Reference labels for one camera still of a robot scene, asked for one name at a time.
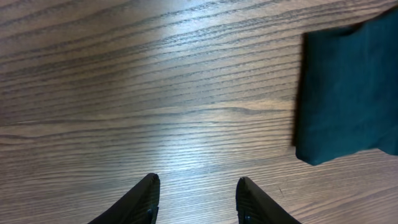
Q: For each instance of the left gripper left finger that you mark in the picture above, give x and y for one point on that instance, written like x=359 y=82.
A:
x=140 y=205

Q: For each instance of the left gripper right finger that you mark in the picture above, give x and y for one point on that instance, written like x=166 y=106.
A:
x=254 y=206

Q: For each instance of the dark navy t-shirt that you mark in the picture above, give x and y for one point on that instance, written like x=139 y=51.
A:
x=347 y=93

